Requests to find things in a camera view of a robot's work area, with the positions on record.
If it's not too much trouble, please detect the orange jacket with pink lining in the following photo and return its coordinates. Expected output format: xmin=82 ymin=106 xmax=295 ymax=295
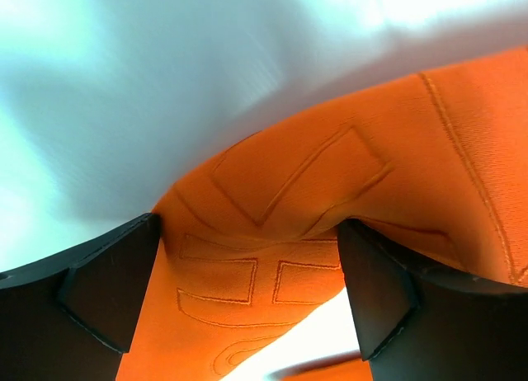
xmin=117 ymin=47 xmax=527 ymax=380

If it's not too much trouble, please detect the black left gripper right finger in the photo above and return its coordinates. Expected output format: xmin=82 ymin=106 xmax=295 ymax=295
xmin=337 ymin=219 xmax=527 ymax=381

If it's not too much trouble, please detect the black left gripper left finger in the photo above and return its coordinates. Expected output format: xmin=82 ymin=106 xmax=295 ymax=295
xmin=1 ymin=214 xmax=161 ymax=380

